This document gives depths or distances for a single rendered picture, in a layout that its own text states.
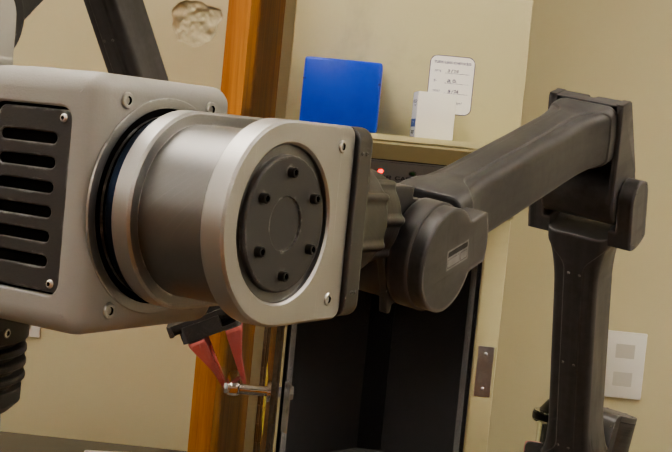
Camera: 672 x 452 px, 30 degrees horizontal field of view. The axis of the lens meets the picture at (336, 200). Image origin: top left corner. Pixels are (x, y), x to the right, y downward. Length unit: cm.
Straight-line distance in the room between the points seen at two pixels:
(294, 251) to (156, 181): 9
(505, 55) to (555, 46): 45
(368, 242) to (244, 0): 87
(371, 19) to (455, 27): 11
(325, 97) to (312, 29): 15
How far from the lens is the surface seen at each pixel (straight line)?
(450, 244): 89
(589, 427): 138
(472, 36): 172
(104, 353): 223
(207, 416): 168
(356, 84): 161
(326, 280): 77
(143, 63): 142
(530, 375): 220
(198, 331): 148
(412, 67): 172
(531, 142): 108
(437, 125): 163
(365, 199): 79
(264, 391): 147
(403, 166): 163
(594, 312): 129
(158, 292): 74
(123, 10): 141
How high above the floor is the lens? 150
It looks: 3 degrees down
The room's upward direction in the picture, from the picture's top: 6 degrees clockwise
